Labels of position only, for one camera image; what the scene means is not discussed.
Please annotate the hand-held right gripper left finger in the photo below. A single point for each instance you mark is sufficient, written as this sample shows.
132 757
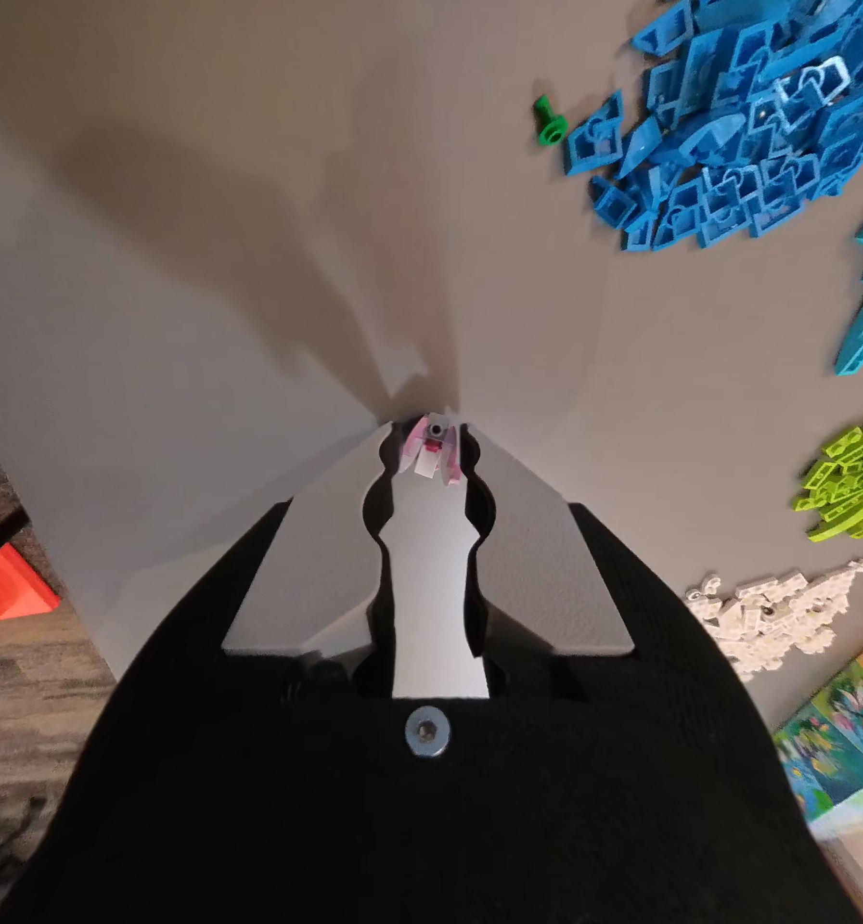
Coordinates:
308 570

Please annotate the pile of lime lego pieces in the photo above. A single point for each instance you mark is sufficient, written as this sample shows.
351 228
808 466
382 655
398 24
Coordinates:
850 483

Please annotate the small pink lego assembly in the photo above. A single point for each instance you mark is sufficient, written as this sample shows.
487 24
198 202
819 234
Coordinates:
431 451

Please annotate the pile of white lego pieces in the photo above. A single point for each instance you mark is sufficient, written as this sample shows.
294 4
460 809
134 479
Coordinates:
770 613

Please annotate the red plastic object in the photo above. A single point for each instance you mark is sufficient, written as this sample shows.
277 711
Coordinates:
5 585

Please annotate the pile of blue lego pieces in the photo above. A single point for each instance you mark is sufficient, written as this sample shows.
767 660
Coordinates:
749 130

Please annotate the small green lego piece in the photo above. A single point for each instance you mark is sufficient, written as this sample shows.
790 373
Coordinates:
549 126

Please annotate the colourful instruction booklet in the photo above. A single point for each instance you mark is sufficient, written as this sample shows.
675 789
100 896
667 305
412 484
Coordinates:
835 751

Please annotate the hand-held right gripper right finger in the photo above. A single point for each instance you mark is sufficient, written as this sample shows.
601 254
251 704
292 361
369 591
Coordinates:
547 577

